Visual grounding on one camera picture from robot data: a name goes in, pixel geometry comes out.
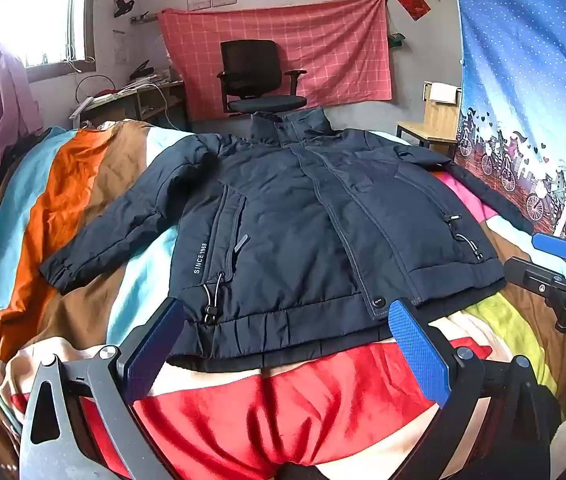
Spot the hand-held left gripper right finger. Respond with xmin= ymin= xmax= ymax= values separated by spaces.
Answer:
xmin=388 ymin=298 xmax=556 ymax=480

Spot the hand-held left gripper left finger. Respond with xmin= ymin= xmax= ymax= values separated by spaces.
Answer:
xmin=19 ymin=297 xmax=186 ymax=480

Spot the navy padded jacket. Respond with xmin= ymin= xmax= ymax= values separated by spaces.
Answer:
xmin=40 ymin=107 xmax=536 ymax=373

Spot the colourful printed plush blanket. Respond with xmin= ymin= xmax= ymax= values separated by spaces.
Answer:
xmin=5 ymin=170 xmax=566 ymax=480

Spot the wooden stool with paper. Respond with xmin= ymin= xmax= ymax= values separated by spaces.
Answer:
xmin=396 ymin=81 xmax=464 ymax=157

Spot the white cloth on chair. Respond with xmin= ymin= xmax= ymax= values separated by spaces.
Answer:
xmin=428 ymin=82 xmax=460 ymax=104

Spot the blue printed curtain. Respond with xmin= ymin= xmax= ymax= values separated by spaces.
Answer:
xmin=453 ymin=0 xmax=566 ymax=251

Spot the cluttered wooden desk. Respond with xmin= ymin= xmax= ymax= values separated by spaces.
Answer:
xmin=70 ymin=80 xmax=188 ymax=133

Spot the stack of books and papers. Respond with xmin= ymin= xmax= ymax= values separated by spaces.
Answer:
xmin=128 ymin=60 xmax=171 ymax=87

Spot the pink hanging garment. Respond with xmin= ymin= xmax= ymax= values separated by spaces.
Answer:
xmin=0 ymin=35 xmax=44 ymax=218

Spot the black office chair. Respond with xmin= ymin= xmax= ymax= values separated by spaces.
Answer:
xmin=217 ymin=39 xmax=308 ymax=115

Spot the white cable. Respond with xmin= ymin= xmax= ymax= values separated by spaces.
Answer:
xmin=135 ymin=82 xmax=178 ymax=128

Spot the red paper wall decoration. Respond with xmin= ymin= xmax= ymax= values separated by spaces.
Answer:
xmin=395 ymin=0 xmax=432 ymax=21

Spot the pink checked wall cloth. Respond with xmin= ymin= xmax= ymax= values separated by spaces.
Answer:
xmin=158 ymin=0 xmax=394 ymax=122

